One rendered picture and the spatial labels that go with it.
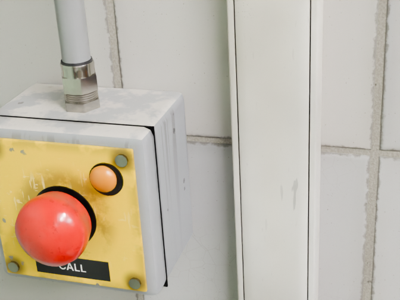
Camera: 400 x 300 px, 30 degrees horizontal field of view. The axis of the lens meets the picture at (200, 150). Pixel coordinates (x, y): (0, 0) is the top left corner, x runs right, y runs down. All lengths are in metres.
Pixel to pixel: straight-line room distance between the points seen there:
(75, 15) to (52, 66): 0.07
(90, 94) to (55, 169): 0.05
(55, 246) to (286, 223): 0.13
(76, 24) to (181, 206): 0.12
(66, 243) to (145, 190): 0.05
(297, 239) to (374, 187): 0.05
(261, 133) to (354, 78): 0.06
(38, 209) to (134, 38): 0.12
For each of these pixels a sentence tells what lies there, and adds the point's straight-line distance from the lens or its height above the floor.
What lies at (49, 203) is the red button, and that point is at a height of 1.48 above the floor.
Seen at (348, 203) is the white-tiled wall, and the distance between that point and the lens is 0.45.
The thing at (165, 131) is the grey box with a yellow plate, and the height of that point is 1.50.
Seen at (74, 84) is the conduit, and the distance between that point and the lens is 0.41.
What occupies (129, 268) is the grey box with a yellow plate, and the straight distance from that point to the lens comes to 0.42.
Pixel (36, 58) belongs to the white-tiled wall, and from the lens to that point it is 0.47.
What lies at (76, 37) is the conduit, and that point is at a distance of 0.40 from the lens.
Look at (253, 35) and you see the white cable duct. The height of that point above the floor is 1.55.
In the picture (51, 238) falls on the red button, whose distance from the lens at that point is 0.39.
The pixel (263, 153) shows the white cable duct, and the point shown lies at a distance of 0.42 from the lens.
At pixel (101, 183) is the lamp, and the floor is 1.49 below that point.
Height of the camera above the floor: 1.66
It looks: 25 degrees down
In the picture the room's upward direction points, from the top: 3 degrees counter-clockwise
